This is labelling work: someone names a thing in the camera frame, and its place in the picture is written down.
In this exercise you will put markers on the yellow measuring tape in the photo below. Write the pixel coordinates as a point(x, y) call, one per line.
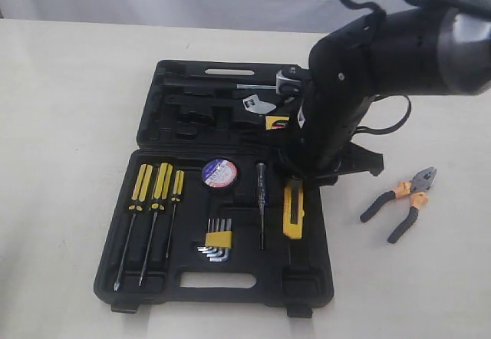
point(276, 122)

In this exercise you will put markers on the small yellow black screwdriver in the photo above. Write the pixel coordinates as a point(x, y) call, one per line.
point(176, 196)

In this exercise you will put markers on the adjustable wrench black handle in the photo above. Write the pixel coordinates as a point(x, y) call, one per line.
point(205, 105)

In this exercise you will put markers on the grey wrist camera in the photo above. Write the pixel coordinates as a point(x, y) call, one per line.
point(290, 81)

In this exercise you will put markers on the large yellow black screwdriver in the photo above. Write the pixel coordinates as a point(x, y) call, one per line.
point(136, 204)

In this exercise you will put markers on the black plastic tool case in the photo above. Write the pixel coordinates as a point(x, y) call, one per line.
point(290, 274)

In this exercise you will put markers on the middle yellow black screwdriver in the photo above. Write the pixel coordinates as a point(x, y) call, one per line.
point(157, 203)

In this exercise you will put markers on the yellow utility knife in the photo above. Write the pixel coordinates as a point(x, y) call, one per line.
point(293, 209)

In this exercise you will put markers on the hex key set yellow holder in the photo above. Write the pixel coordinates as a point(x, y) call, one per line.
point(218, 240)

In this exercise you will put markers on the black electrical tape roll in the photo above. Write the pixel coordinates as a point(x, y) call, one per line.
point(219, 173)

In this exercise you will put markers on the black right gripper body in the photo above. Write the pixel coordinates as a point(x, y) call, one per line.
point(317, 141)

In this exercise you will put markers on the voltage tester screwdriver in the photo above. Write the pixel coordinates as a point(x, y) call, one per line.
point(262, 192)

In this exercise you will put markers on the claw hammer black handle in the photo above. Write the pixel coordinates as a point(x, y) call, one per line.
point(211, 86)

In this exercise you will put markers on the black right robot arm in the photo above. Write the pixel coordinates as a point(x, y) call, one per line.
point(428, 51)

